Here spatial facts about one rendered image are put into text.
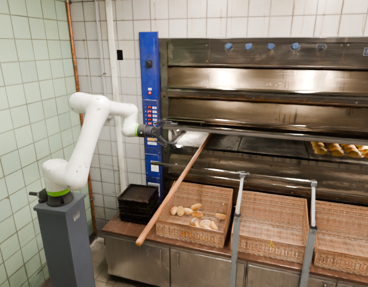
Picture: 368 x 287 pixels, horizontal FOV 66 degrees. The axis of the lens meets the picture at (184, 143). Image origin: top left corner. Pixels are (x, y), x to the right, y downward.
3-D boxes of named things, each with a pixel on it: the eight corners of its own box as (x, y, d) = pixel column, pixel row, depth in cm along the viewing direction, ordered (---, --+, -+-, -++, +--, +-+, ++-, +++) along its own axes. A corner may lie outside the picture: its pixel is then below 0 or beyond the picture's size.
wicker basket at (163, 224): (174, 205, 275) (174, 179, 266) (232, 215, 260) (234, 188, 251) (154, 236, 231) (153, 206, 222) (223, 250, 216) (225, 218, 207)
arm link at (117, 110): (89, 114, 178) (102, 115, 172) (90, 96, 177) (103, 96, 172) (129, 119, 209) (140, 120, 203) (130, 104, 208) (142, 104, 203)
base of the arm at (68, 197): (23, 203, 162) (21, 193, 160) (41, 191, 176) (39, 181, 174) (64, 208, 156) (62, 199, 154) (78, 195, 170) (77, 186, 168)
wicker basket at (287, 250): (236, 216, 259) (238, 188, 250) (302, 226, 244) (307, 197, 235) (228, 250, 215) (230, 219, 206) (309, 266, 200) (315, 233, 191)
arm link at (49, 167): (58, 200, 153) (53, 168, 147) (41, 192, 161) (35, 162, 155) (78, 190, 163) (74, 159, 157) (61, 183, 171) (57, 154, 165)
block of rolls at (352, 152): (307, 134, 293) (307, 128, 291) (359, 138, 280) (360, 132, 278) (314, 155, 238) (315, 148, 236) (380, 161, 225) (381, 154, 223)
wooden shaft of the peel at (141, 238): (140, 247, 130) (140, 242, 129) (134, 246, 131) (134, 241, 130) (211, 136, 285) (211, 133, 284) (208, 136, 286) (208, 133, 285)
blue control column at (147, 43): (195, 174, 475) (197, 37, 405) (204, 175, 471) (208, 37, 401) (149, 250, 301) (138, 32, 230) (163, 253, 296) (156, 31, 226)
